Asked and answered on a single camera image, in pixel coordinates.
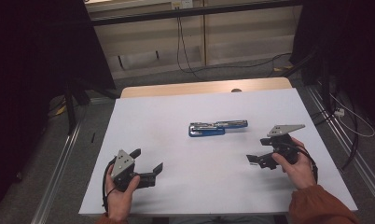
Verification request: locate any black curtain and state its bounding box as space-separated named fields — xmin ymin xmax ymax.
xmin=289 ymin=0 xmax=375 ymax=132
xmin=0 ymin=0 xmax=117 ymax=213

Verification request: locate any person's left hand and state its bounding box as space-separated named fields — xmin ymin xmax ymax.
xmin=104 ymin=174 xmax=142 ymax=222

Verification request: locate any blue stapler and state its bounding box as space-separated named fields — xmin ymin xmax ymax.
xmin=188 ymin=119 xmax=249 ymax=138

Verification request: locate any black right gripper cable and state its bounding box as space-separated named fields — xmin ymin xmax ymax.
xmin=287 ymin=143 xmax=319 ymax=185

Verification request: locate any black horizontal bar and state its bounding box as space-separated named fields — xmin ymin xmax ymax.
xmin=90 ymin=0 xmax=301 ymax=26

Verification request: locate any white floor cable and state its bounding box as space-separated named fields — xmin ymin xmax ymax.
xmin=329 ymin=92 xmax=375 ymax=139

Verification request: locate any black floor cable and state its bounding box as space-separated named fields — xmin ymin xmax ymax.
xmin=311 ymin=92 xmax=361 ymax=171

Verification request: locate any aluminium floor rail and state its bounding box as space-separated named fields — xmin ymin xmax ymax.
xmin=31 ymin=120 xmax=84 ymax=224
xmin=306 ymin=85 xmax=375 ymax=213

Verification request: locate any person's right hand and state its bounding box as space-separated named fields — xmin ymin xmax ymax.
xmin=271 ymin=137 xmax=317 ymax=190

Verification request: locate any beige cabinet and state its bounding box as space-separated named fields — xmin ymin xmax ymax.
xmin=84 ymin=0 xmax=303 ymax=80

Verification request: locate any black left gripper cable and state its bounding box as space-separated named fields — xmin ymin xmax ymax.
xmin=102 ymin=157 xmax=118 ymax=214

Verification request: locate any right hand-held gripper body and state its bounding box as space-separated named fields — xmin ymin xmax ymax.
xmin=267 ymin=124 xmax=306 ymax=164

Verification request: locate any black hanging cable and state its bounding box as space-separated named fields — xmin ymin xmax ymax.
xmin=175 ymin=17 xmax=293 ymax=82

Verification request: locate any white table sheet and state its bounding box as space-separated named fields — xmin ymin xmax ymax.
xmin=78 ymin=88 xmax=358 ymax=217

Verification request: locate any white wall socket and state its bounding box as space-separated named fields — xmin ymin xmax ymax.
xmin=171 ymin=0 xmax=194 ymax=9

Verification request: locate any black metal stand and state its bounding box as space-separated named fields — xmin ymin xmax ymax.
xmin=63 ymin=78 xmax=119 ymax=136
xmin=282 ymin=46 xmax=333 ymax=117

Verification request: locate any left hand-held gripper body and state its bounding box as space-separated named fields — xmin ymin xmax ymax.
xmin=110 ymin=149 xmax=140 ymax=191

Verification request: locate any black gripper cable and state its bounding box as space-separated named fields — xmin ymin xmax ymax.
xmin=102 ymin=157 xmax=118 ymax=214
xmin=287 ymin=143 xmax=319 ymax=185

